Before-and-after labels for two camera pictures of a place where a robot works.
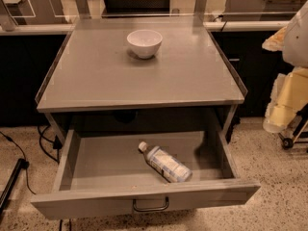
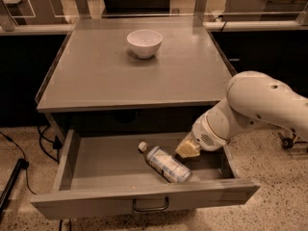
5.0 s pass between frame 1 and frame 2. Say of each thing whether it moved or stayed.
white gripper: moved
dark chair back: stayed
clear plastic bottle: stayed
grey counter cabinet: stayed
